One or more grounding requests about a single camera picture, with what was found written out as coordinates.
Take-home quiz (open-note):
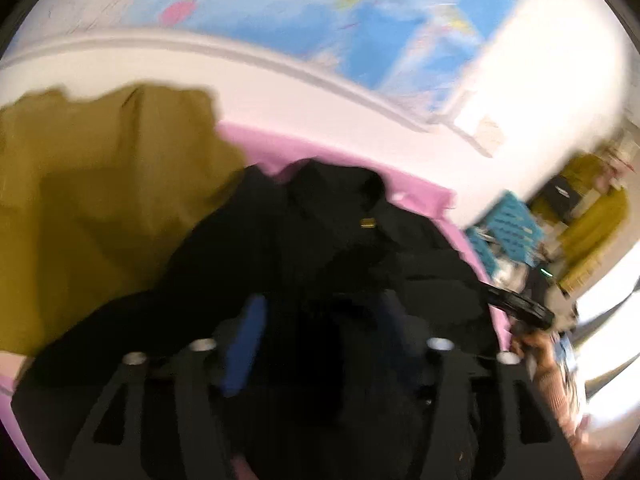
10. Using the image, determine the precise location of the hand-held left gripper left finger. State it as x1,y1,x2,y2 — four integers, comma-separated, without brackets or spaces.
62,295,269,480

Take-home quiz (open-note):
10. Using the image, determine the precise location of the world map wall poster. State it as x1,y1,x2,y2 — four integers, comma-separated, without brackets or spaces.
70,0,531,117

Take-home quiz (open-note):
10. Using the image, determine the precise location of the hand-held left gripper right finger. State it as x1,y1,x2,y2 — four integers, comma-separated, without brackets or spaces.
379,291,584,480

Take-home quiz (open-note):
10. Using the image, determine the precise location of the black bag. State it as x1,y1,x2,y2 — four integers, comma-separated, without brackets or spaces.
540,175,584,222

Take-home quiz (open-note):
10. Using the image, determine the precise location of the olive green garment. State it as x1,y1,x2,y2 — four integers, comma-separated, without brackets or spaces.
0,84,251,357

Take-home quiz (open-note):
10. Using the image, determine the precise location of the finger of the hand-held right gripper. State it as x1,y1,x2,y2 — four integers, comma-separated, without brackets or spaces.
479,282,556,333

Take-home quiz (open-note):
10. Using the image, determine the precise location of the person's right hand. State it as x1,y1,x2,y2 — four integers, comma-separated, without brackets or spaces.
510,331,557,377

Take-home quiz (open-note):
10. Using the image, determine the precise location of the black garment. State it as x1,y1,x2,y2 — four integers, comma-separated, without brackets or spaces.
10,157,516,480

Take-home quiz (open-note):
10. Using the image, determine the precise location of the hanging mustard yellow garment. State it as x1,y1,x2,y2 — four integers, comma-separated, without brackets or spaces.
530,152,631,292

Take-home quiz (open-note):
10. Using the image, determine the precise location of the pink bed sheet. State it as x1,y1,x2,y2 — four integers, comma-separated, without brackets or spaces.
0,122,512,480

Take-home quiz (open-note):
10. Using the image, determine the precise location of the small white wall picture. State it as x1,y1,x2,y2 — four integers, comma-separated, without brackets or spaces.
464,110,512,159

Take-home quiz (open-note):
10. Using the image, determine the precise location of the person's right forearm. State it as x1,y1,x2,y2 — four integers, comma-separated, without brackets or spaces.
531,355,587,442

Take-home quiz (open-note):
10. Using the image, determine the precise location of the blue perforated plastic basket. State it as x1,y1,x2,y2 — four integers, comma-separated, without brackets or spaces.
467,190,546,272

